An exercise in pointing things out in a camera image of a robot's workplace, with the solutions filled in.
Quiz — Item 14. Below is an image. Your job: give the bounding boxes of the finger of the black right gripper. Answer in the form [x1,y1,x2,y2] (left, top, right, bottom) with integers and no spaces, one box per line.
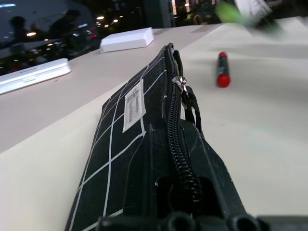
[249,17,288,39]

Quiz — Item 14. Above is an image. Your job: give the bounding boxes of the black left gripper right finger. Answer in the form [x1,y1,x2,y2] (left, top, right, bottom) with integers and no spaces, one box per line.
[178,118,247,215]

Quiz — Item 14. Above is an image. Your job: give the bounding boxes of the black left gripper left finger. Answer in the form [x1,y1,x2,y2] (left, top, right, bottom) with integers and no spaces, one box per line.
[124,124,180,214]

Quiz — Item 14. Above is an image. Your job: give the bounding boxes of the black white-grid zipper pouch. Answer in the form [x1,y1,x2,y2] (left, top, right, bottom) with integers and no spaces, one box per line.
[64,42,205,231]

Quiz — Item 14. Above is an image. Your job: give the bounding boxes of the green highlighter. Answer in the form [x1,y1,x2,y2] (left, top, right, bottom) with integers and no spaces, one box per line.
[215,0,251,26]

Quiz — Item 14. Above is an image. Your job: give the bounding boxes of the red capped black marker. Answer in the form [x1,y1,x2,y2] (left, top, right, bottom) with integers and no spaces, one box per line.
[216,51,232,88]

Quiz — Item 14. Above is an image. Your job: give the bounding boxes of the white rectangular box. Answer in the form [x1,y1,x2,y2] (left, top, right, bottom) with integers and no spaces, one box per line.
[99,26,154,54]

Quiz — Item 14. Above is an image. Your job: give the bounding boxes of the white flat tray box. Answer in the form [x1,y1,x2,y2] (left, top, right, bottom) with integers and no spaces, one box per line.
[0,58,72,96]

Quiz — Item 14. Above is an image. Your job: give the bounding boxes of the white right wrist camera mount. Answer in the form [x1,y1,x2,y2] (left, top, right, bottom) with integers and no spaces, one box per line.
[234,0,274,21]

